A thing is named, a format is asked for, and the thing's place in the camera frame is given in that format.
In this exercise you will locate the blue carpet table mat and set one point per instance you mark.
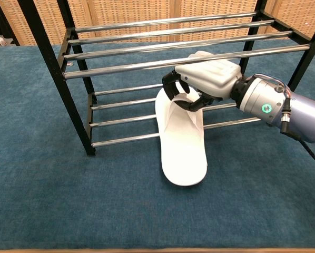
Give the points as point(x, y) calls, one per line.
point(68, 197)

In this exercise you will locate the wicker folding screen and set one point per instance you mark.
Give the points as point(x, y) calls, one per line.
point(136, 13)

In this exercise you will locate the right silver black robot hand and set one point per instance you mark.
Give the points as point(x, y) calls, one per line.
point(212, 76)

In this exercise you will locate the white disposable slipper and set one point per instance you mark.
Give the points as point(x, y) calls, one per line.
point(183, 153)

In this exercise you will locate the black shoe rack chrome bars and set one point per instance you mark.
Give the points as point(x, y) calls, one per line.
point(52, 68)

